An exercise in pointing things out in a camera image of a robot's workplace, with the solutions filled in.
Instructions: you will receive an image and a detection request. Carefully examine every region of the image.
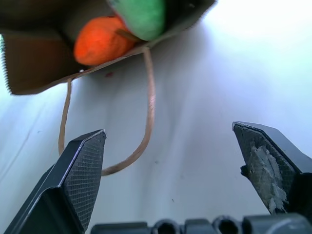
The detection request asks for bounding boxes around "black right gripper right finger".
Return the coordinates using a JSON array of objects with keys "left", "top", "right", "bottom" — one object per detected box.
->
[{"left": 231, "top": 121, "right": 312, "bottom": 215}]

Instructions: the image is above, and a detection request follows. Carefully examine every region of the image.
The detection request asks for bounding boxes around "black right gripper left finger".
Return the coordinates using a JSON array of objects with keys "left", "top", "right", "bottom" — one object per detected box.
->
[{"left": 4, "top": 129, "right": 107, "bottom": 234}]

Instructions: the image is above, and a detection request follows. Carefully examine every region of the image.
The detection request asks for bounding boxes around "brown paper bag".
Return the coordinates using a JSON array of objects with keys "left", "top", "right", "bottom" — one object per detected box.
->
[{"left": 0, "top": 0, "right": 217, "bottom": 177}]

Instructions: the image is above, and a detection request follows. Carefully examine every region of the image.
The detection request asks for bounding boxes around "orange plush toy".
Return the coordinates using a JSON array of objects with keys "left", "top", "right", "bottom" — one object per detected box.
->
[{"left": 73, "top": 16, "right": 137, "bottom": 66}]

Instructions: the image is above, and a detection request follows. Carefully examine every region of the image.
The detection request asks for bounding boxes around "green plush toy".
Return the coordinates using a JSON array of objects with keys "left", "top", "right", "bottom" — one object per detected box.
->
[{"left": 107, "top": 0, "right": 166, "bottom": 41}]

